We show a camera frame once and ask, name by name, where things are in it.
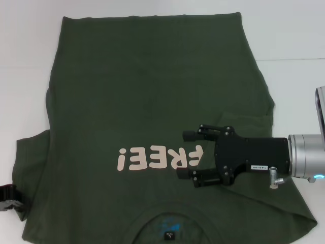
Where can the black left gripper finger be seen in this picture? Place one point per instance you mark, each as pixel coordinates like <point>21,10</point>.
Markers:
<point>10,206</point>
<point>8,193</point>

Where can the dark green FREE! t-shirt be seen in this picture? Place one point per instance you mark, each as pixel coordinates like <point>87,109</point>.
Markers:
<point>142,84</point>

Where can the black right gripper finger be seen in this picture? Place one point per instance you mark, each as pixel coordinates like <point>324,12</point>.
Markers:
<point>190,136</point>
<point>205,179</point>

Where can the silver elbow connector right wrist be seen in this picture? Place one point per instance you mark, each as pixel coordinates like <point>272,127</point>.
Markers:
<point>273,176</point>

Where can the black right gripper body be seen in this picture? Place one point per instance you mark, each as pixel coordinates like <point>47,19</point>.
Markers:
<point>254,153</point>

